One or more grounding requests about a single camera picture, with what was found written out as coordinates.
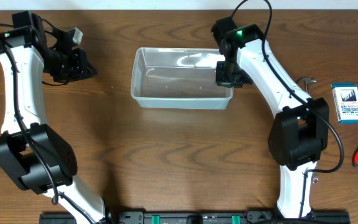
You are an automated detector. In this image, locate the clear plastic storage box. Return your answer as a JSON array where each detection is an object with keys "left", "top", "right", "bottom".
[{"left": 131, "top": 47, "right": 234, "bottom": 110}]

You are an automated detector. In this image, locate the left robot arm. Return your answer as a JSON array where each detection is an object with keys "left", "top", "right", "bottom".
[{"left": 0, "top": 11, "right": 111, "bottom": 223}]

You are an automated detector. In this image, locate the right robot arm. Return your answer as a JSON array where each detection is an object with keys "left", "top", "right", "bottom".
[{"left": 211, "top": 16, "right": 329, "bottom": 218}]

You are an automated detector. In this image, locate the small steel hammer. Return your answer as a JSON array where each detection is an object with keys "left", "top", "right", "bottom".
[{"left": 296, "top": 77, "right": 318, "bottom": 93}]

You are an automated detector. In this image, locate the blue white cardboard box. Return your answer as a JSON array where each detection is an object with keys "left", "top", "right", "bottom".
[{"left": 331, "top": 83, "right": 358, "bottom": 124}]

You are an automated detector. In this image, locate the silver combination wrench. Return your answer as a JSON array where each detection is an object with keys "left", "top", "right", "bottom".
[{"left": 312, "top": 175, "right": 319, "bottom": 184}]

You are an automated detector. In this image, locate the right black cable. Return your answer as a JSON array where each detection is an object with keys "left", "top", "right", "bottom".
[{"left": 231, "top": 0, "right": 345, "bottom": 218}]

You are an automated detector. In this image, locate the black cable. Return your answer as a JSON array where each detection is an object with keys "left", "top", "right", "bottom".
[
  {"left": 0, "top": 19, "right": 98, "bottom": 224},
  {"left": 231, "top": 0, "right": 345, "bottom": 218}
]

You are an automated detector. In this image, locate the left black cable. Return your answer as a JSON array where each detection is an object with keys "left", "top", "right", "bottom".
[{"left": 0, "top": 19, "right": 98, "bottom": 224}]

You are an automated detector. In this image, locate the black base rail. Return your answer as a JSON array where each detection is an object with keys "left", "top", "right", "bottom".
[{"left": 39, "top": 208, "right": 351, "bottom": 224}]

